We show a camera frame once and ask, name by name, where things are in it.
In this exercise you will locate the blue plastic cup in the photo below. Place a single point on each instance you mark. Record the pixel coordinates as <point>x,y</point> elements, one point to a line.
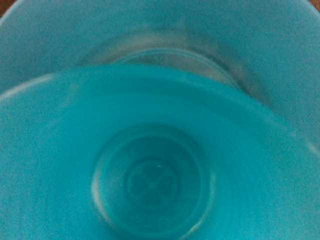
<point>130,152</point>

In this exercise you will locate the blue plastic bowl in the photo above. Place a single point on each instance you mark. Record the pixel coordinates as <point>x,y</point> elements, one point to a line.
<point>270,49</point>

